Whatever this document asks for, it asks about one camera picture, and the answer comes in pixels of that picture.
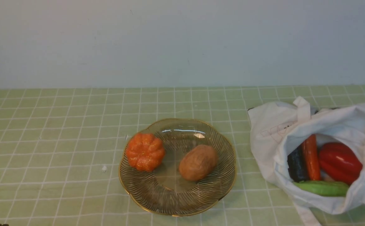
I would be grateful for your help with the orange carrot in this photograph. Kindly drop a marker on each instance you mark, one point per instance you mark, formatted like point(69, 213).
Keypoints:
point(310, 153)

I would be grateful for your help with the green cucumber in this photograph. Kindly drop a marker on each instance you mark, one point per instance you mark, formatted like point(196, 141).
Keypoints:
point(323, 188)

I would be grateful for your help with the brown potato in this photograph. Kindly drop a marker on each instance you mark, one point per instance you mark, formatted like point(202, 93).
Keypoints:
point(198, 163)

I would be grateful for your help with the small orange pumpkin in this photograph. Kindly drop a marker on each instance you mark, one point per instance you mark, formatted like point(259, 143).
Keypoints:
point(145, 152)

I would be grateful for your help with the green checkered tablecloth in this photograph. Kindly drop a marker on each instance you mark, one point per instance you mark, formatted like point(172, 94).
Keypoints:
point(60, 150)

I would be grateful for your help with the glass plate with gold rim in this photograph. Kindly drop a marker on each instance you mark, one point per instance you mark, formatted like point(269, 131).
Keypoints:
point(164, 191)

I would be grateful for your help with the red bell pepper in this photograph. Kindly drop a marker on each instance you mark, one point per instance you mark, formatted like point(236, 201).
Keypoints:
point(340, 162)

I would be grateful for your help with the white cloth tote bag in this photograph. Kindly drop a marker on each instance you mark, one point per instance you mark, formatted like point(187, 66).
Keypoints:
point(277, 128)

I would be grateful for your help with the dark purple eggplant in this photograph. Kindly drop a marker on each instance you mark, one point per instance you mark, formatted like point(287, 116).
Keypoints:
point(297, 166)

